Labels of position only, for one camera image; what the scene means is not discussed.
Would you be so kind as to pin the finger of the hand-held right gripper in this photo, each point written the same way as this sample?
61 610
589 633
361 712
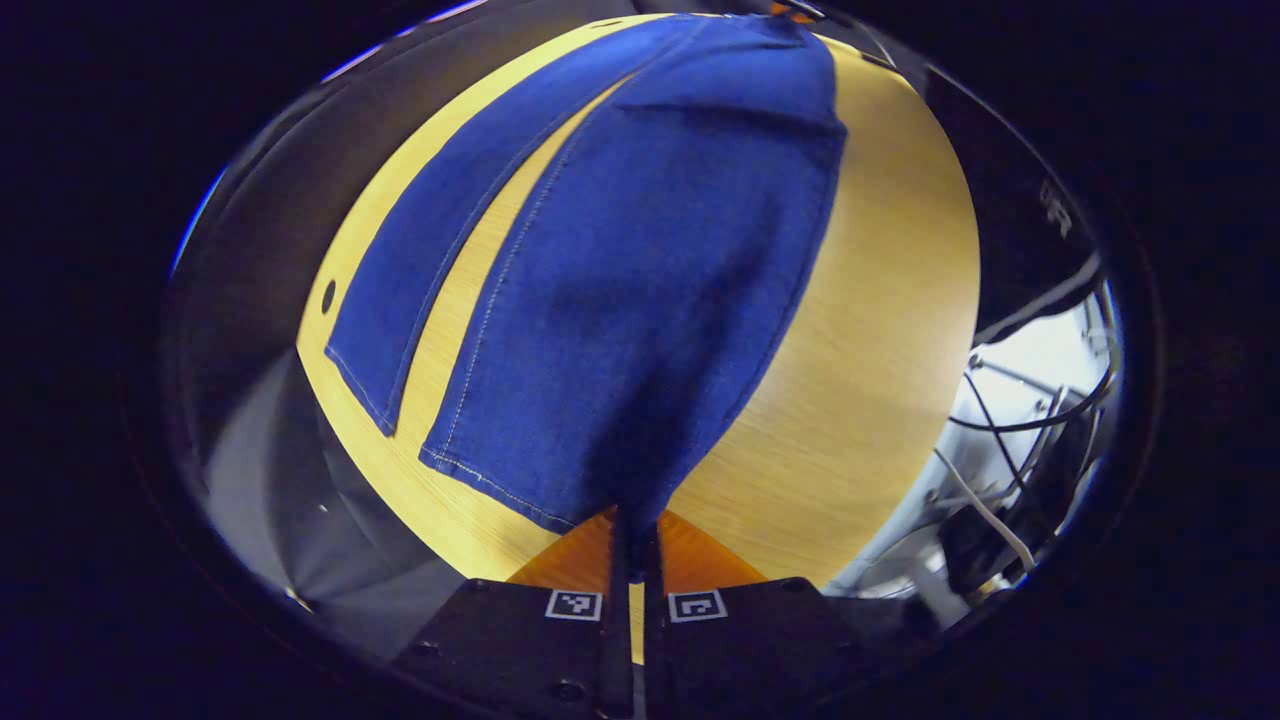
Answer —
795 10

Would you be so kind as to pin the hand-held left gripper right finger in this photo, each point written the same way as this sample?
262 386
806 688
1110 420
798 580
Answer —
750 640

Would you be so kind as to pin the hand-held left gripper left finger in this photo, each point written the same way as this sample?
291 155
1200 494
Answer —
520 640

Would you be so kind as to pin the blue denim jeans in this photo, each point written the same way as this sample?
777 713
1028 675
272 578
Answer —
640 300

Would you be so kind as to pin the person's black clothing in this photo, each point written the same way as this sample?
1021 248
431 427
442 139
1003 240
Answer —
1020 200

